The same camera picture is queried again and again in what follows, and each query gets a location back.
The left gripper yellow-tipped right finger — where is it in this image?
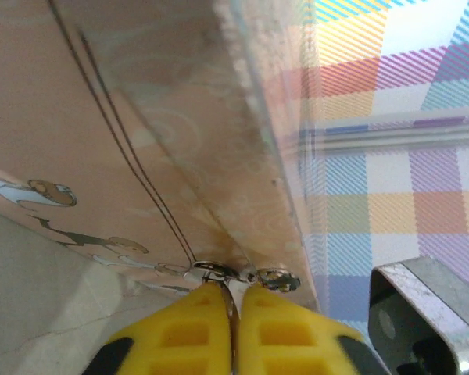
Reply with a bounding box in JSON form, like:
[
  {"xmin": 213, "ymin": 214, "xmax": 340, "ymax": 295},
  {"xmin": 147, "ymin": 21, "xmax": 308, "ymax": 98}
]
[{"xmin": 237, "ymin": 286, "xmax": 392, "ymax": 375}]

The pink cartoon-print box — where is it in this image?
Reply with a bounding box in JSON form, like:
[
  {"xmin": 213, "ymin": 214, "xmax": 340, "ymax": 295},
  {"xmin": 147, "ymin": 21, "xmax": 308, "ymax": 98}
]
[{"xmin": 0, "ymin": 0, "xmax": 322, "ymax": 313}]

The aluminium frame post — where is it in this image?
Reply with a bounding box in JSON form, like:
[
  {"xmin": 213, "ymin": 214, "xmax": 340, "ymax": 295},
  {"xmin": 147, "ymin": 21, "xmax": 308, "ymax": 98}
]
[{"xmin": 296, "ymin": 120, "xmax": 469, "ymax": 152}]

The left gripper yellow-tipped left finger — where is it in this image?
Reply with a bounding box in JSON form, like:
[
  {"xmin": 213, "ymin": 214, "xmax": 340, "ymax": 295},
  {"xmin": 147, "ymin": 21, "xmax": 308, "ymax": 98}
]
[{"xmin": 85, "ymin": 281, "xmax": 235, "ymax": 375}]

